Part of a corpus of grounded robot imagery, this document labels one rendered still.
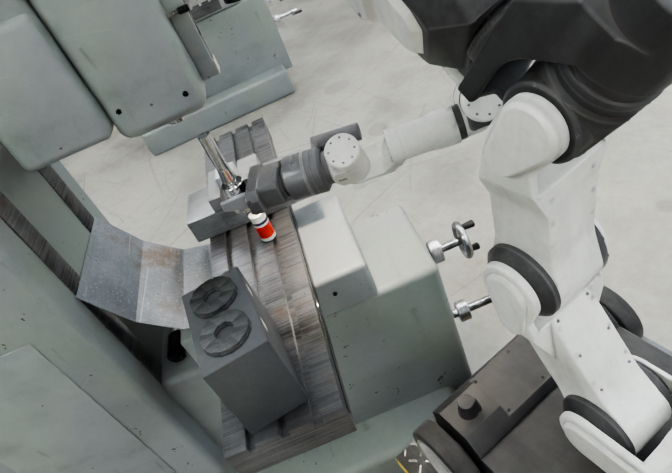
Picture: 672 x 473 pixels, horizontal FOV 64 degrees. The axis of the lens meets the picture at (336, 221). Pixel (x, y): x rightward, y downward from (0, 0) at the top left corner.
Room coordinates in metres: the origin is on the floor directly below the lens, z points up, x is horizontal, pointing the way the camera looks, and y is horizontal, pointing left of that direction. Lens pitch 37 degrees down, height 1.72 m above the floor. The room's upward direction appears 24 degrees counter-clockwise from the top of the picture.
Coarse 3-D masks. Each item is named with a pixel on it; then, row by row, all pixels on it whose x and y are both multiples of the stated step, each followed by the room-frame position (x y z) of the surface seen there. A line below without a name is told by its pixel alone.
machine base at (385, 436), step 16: (416, 400) 0.98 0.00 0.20; (432, 400) 0.95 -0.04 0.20; (384, 416) 0.97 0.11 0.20; (400, 416) 0.95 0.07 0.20; (416, 416) 0.93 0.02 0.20; (432, 416) 0.91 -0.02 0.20; (352, 432) 0.97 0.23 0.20; (368, 432) 0.94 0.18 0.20; (384, 432) 0.92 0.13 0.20; (400, 432) 0.90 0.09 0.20; (320, 448) 0.96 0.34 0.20; (336, 448) 0.94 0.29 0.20; (352, 448) 0.92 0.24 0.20; (368, 448) 0.90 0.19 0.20; (384, 448) 0.87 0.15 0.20; (400, 448) 0.86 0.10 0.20; (288, 464) 0.96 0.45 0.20; (304, 464) 0.93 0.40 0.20; (320, 464) 0.91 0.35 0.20; (336, 464) 0.89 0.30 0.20; (352, 464) 0.87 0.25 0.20; (368, 464) 0.85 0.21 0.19; (384, 464) 0.85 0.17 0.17
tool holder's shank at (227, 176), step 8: (200, 136) 0.92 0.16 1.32; (208, 136) 0.91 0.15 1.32; (208, 144) 0.91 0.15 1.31; (216, 144) 0.92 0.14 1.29; (208, 152) 0.91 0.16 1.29; (216, 152) 0.91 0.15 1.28; (216, 160) 0.91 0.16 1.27; (224, 160) 0.92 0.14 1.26; (216, 168) 0.92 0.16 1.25; (224, 168) 0.91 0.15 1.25; (224, 176) 0.91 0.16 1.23; (232, 176) 0.91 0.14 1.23; (232, 184) 0.91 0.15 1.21
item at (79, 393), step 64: (0, 192) 1.06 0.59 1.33; (64, 192) 1.27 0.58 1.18; (0, 256) 0.93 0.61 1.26; (64, 256) 1.08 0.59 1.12; (0, 320) 0.93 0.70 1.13; (64, 320) 0.93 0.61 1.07; (128, 320) 1.10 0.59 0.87; (0, 384) 0.93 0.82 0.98; (64, 384) 0.93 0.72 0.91; (128, 384) 0.93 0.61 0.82; (0, 448) 0.94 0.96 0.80; (64, 448) 0.93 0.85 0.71; (128, 448) 0.93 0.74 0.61; (192, 448) 0.93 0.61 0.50
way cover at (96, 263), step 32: (96, 224) 1.29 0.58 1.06; (96, 256) 1.16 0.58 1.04; (128, 256) 1.22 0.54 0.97; (160, 256) 1.26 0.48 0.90; (192, 256) 1.27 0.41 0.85; (96, 288) 1.05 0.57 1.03; (128, 288) 1.10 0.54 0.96; (160, 288) 1.13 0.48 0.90; (192, 288) 1.14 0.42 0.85; (160, 320) 1.01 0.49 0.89
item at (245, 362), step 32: (224, 288) 0.76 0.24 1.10; (192, 320) 0.74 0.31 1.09; (224, 320) 0.69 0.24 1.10; (256, 320) 0.67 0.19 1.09; (224, 352) 0.62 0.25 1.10; (256, 352) 0.61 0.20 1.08; (224, 384) 0.60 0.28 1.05; (256, 384) 0.61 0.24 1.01; (288, 384) 0.61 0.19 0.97; (256, 416) 0.60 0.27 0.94
